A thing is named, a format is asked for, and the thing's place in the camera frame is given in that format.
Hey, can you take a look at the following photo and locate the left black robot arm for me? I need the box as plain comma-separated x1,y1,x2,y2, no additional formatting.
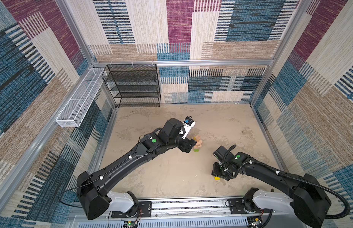
76,116,196,220

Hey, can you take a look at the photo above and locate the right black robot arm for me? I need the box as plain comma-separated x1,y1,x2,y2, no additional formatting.
212,146,331,228

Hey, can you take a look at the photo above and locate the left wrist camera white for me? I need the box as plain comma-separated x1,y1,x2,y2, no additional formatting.
182,116,195,139

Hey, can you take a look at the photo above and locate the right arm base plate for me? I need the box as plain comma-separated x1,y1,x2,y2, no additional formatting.
225,198,262,215

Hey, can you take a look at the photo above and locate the aluminium mounting rail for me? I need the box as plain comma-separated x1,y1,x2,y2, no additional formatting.
65,196,306,228

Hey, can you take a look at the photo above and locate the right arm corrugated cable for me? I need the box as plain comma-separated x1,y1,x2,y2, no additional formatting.
221,144,351,228

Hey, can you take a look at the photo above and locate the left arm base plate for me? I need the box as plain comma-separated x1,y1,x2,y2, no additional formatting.
111,201,152,219

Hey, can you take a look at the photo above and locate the black wire shelf rack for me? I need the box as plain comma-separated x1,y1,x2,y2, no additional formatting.
102,64,161,108

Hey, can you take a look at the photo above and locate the white wire mesh basket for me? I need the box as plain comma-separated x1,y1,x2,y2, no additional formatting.
56,68,105,128

